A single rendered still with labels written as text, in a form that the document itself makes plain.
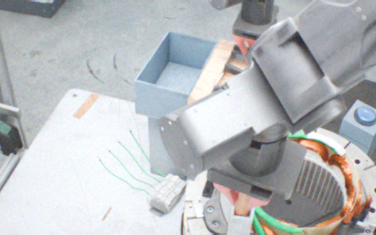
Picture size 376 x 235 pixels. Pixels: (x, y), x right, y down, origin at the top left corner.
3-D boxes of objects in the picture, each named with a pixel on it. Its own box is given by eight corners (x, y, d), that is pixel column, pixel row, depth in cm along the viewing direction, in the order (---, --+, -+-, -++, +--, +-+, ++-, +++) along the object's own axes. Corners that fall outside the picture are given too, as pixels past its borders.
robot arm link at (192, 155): (356, 104, 41) (300, 13, 42) (245, 170, 37) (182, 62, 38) (293, 145, 52) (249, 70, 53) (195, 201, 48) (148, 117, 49)
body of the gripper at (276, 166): (287, 204, 54) (303, 162, 48) (195, 170, 56) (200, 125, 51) (304, 157, 58) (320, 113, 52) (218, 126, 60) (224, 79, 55)
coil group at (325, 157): (288, 159, 81) (293, 140, 78) (289, 151, 82) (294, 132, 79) (325, 167, 80) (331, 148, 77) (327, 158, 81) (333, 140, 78)
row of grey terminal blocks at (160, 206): (163, 219, 111) (163, 208, 108) (145, 209, 113) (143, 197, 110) (190, 189, 117) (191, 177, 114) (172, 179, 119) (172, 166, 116)
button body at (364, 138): (342, 214, 112) (373, 135, 94) (316, 199, 115) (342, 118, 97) (356, 193, 116) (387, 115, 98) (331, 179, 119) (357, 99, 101)
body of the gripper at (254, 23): (231, 36, 93) (232, 1, 88) (245, 6, 100) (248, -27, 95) (267, 44, 92) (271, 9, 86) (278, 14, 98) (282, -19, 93)
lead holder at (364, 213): (333, 240, 60) (340, 224, 58) (337, 213, 63) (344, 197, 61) (361, 246, 60) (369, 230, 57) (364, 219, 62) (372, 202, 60)
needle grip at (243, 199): (236, 220, 65) (241, 194, 61) (233, 209, 66) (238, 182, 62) (248, 219, 65) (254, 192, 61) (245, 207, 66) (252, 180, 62)
